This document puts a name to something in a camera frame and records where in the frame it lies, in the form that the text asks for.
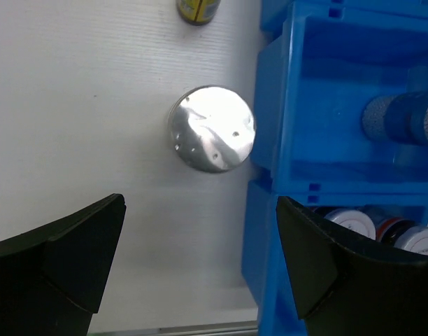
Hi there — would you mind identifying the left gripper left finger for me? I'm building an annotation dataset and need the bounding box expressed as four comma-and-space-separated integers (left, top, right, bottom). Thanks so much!
0, 194, 127, 335

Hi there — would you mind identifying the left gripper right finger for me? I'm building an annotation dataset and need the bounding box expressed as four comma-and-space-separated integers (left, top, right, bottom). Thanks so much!
276, 197, 428, 335

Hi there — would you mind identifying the white-lid dark jar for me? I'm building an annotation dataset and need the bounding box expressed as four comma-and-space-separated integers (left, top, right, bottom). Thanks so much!
362, 206, 428, 256
311, 206, 376, 240

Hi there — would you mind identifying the silver-top shaker can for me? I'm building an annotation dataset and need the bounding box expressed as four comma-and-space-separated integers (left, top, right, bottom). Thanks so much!
362, 91, 428, 146
166, 85, 257, 174

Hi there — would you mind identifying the yellow-label brown bottle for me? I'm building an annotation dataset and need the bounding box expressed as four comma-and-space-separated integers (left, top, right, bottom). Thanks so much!
176, 0, 221, 25

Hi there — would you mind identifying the blue three-compartment plastic bin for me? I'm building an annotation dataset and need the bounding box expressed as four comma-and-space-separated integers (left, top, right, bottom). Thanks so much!
241, 1, 428, 335

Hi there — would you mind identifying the front aluminium rail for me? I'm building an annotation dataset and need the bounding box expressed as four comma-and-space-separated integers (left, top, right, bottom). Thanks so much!
89, 321, 258, 336

